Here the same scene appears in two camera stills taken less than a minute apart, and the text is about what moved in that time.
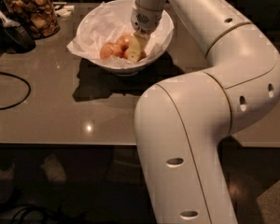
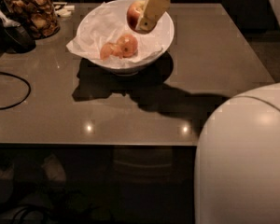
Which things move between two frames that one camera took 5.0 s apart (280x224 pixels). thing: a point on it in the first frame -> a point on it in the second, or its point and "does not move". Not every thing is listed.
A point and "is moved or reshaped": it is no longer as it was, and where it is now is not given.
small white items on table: x=64 y=11 does not move
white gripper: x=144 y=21 -> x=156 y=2
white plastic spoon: x=5 y=22 does not move
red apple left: x=110 y=49 does not move
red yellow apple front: x=141 y=55 is moved or reshaped
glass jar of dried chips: x=32 y=7 does not move
